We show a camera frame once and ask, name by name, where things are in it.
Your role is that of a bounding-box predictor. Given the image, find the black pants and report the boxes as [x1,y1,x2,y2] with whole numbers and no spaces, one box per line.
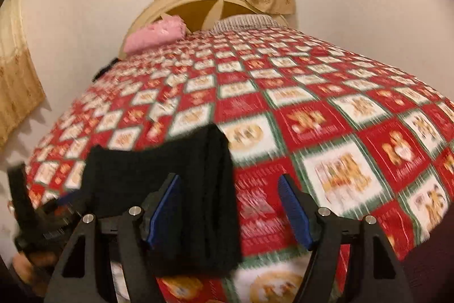
[74,124,242,276]

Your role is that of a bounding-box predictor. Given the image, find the person left hand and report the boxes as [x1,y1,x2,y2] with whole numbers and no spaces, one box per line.
[12,252,58,286]

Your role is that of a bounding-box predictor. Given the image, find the red teddy bear bedspread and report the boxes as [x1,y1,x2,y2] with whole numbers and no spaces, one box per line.
[27,28,453,302]

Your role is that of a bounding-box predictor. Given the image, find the black object beside bed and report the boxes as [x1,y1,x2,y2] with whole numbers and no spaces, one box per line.
[92,58,119,82]

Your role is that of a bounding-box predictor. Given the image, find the pink folded blanket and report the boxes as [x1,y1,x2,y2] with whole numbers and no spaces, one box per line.
[122,15,186,55]

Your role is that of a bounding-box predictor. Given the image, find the cream wooden headboard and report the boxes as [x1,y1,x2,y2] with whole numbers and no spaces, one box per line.
[117,0,289,61]

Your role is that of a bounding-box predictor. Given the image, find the striped pillow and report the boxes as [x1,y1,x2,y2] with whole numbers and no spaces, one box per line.
[210,14,281,34]

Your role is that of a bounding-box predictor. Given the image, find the beige curtain left wall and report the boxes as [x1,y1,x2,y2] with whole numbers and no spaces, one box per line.
[0,0,45,146]

